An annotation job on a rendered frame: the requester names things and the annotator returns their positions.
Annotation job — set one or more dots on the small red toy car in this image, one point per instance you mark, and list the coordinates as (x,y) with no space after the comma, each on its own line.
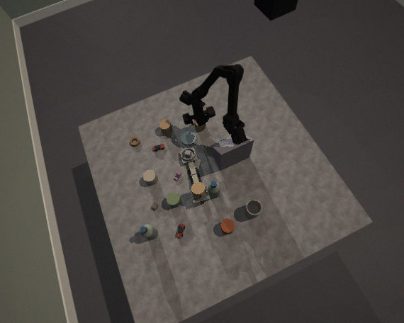
(157,147)
(180,231)

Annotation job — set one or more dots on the beige cylinder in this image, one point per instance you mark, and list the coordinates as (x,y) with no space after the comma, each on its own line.
(150,177)

